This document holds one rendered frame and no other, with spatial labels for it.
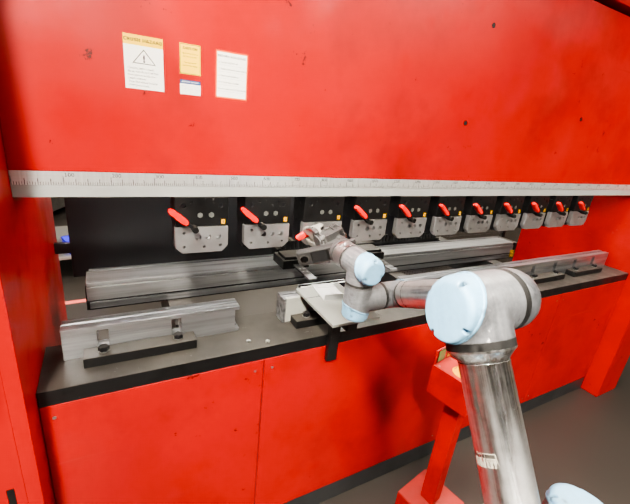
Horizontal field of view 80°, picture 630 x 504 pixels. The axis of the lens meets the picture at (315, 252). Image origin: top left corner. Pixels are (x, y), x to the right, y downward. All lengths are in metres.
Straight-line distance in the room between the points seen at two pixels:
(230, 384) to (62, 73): 0.94
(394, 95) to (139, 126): 0.79
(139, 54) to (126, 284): 0.76
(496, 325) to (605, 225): 2.43
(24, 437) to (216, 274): 0.75
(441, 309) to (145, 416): 0.92
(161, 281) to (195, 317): 0.27
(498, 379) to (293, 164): 0.81
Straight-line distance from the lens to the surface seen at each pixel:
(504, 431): 0.73
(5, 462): 1.20
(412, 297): 0.99
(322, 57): 1.22
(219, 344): 1.27
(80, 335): 1.25
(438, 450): 1.76
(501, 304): 0.69
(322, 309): 1.24
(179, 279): 1.49
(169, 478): 1.49
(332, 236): 1.11
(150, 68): 1.07
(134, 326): 1.25
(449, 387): 1.50
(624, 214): 3.03
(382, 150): 1.35
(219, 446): 1.46
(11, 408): 1.10
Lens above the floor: 1.58
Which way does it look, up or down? 20 degrees down
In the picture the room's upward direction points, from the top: 6 degrees clockwise
